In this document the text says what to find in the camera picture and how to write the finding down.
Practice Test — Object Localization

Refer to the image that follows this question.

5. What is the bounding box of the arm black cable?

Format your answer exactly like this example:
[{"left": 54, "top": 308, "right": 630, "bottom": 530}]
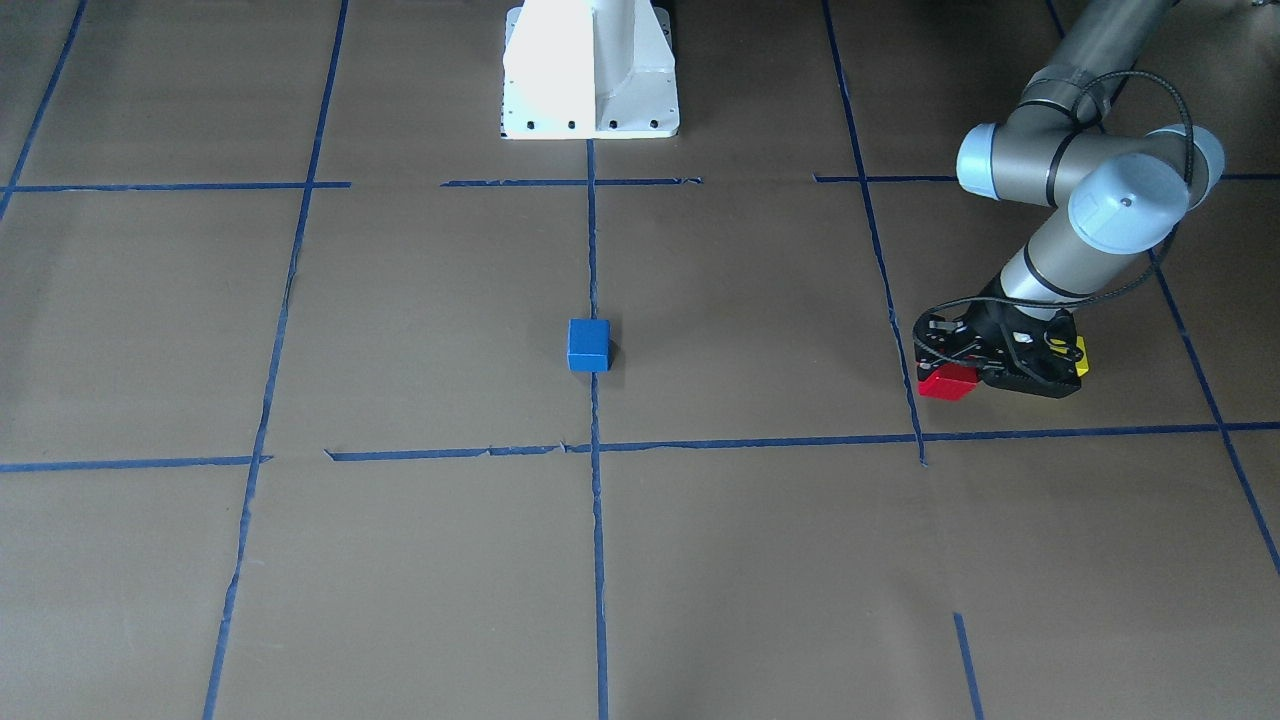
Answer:
[{"left": 913, "top": 70, "right": 1198, "bottom": 346}]

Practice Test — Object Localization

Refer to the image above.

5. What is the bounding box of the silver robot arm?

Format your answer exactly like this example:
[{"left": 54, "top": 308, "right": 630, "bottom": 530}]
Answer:
[{"left": 911, "top": 1, "right": 1226, "bottom": 401}]

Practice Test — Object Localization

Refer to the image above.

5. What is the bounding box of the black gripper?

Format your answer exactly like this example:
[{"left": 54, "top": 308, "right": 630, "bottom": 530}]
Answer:
[{"left": 911, "top": 296, "right": 1082, "bottom": 398}]

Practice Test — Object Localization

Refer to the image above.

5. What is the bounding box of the yellow wooden cube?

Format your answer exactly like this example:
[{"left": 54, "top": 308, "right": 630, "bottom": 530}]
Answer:
[{"left": 1074, "top": 336, "right": 1091, "bottom": 378}]

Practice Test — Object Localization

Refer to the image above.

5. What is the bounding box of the red wooden cube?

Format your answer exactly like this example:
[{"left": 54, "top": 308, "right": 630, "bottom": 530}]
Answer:
[{"left": 916, "top": 363, "right": 980, "bottom": 402}]

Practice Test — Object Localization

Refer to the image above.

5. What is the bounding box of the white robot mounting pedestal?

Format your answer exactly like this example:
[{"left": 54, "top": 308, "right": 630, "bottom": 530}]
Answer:
[{"left": 500, "top": 1, "right": 681, "bottom": 141}]

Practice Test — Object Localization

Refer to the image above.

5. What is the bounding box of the blue wooden cube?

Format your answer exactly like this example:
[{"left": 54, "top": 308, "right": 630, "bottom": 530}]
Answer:
[{"left": 566, "top": 318, "right": 612, "bottom": 373}]

